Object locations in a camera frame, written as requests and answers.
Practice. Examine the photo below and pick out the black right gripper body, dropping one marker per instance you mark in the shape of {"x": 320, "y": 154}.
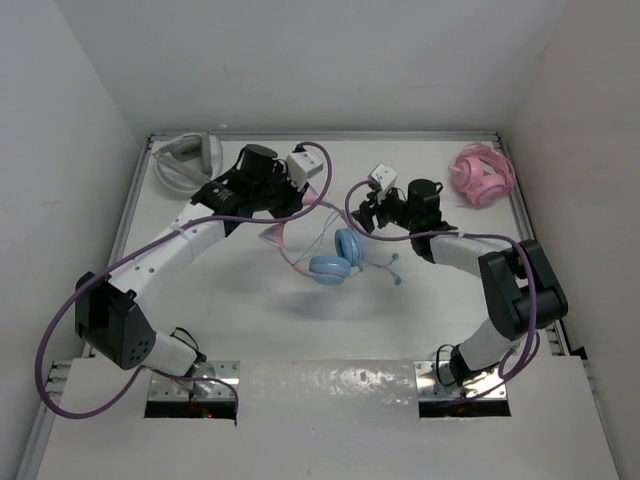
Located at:
{"x": 393, "y": 209}

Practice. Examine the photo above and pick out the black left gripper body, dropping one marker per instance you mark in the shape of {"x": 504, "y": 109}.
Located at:
{"x": 277, "y": 194}

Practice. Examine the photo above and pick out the pink blue cat-ear headphones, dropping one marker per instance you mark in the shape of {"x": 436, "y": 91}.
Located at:
{"x": 348, "y": 260}

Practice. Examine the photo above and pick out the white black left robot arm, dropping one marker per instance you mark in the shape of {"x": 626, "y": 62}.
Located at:
{"x": 112, "y": 314}

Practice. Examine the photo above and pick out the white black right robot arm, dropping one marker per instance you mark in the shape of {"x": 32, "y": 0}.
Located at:
{"x": 521, "y": 291}

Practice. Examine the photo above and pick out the pink wrapped headphones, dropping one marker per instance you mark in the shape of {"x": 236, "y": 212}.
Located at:
{"x": 482, "y": 174}

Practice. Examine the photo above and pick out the grey white headphones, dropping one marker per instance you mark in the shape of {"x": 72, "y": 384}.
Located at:
{"x": 188, "y": 161}

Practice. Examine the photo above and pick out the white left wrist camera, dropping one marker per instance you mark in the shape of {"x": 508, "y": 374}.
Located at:
{"x": 301, "y": 167}

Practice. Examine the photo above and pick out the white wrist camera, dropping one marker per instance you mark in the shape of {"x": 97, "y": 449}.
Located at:
{"x": 383, "y": 176}
{"x": 301, "y": 167}

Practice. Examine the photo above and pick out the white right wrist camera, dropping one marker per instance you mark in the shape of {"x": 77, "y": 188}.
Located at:
{"x": 383, "y": 176}

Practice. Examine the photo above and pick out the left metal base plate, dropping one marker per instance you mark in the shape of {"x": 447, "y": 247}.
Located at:
{"x": 216, "y": 380}

